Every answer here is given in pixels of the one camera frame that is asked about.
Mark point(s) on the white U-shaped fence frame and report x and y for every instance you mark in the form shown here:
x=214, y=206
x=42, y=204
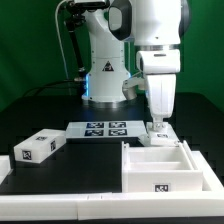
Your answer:
x=206, y=203

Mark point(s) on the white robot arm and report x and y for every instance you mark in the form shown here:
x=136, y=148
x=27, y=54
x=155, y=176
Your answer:
x=134, y=43

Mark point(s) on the white cabinet top block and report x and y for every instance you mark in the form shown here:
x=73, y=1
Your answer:
x=39, y=146

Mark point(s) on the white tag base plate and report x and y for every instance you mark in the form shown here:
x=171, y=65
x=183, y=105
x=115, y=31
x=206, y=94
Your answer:
x=104, y=129

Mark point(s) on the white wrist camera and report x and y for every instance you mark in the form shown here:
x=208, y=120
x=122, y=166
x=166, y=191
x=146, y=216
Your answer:
x=130, y=85

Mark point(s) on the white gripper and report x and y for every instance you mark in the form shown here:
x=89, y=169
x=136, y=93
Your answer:
x=159, y=69

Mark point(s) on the white cabinet box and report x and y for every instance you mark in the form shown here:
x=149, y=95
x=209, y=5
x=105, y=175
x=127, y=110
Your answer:
x=159, y=169

